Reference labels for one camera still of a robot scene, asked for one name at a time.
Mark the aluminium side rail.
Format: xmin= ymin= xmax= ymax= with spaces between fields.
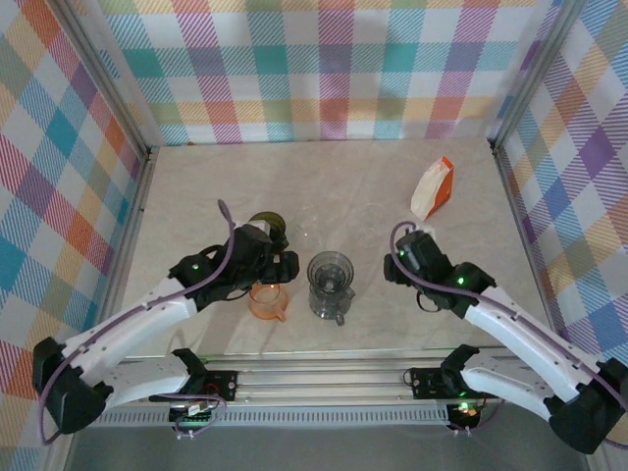
xmin=490 ymin=141 xmax=558 ymax=340
xmin=41 ymin=145 xmax=161 ymax=471

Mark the orange plastic dripper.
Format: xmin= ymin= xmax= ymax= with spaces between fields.
xmin=247 ymin=283 xmax=290 ymax=324

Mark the aluminium frame post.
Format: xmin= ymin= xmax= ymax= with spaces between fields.
xmin=56 ymin=0 xmax=158 ymax=166
xmin=488 ymin=0 xmax=588 ymax=151

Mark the smoky grey plastic dripper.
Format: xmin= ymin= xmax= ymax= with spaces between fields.
xmin=306 ymin=250 xmax=357 ymax=328

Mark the grey slotted cable duct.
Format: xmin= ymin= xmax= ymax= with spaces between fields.
xmin=90 ymin=409 xmax=452 ymax=428

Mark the left green circuit board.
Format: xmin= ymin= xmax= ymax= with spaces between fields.
xmin=169 ymin=399 xmax=217 ymax=426

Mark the right green circuit board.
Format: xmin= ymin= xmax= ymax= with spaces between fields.
xmin=448 ymin=399 xmax=480 ymax=423

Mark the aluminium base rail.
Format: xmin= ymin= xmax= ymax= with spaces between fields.
xmin=115 ymin=345 xmax=506 ymax=402

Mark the green circuit board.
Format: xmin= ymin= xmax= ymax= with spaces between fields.
xmin=169 ymin=399 xmax=217 ymax=426
xmin=448 ymin=399 xmax=480 ymax=423

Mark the orange coffee filter box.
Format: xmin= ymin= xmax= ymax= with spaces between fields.
xmin=424 ymin=155 xmax=455 ymax=221

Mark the white coffee filter stack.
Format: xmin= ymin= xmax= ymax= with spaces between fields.
xmin=409 ymin=159 xmax=450 ymax=221

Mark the dark green plastic dripper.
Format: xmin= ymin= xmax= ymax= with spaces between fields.
xmin=246 ymin=210 xmax=290 ymax=254

